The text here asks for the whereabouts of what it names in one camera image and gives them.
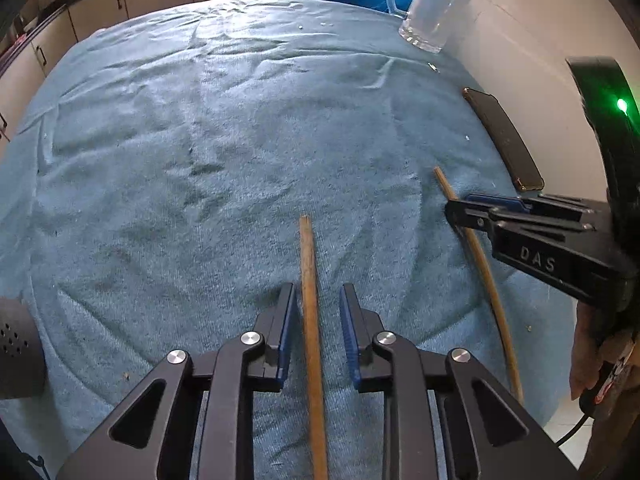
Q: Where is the person's right forearm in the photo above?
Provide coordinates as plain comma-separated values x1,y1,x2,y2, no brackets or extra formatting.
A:
590,327,640,480

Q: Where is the black perforated device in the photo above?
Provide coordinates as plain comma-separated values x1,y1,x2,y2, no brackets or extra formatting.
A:
0,295,49,402

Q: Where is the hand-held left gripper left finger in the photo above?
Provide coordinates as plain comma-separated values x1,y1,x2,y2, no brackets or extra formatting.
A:
55,282,301,480

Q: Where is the person's right hand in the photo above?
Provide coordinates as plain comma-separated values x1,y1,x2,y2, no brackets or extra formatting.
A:
570,303,605,402

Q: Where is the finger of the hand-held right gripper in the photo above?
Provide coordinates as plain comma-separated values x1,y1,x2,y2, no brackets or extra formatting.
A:
444,200,597,236
467,192,599,218

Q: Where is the black smartphone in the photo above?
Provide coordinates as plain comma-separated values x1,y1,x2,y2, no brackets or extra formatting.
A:
460,86,545,192

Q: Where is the wooden chopstick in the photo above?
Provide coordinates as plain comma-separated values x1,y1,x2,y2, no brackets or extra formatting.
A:
298,214,330,480
432,165,525,407

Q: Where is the black cable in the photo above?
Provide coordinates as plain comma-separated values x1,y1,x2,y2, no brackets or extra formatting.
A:
554,407,597,447

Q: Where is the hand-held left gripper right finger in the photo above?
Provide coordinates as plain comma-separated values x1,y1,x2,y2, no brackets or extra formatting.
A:
339,282,583,480

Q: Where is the clear glass mug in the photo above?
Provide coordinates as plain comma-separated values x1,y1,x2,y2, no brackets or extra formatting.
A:
385,0,477,55

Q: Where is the blue towel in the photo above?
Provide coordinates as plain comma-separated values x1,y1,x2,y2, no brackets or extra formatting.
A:
0,0,577,480

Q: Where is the long base cabinet run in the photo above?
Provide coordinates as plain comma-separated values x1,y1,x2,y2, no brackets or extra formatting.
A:
0,0,132,147

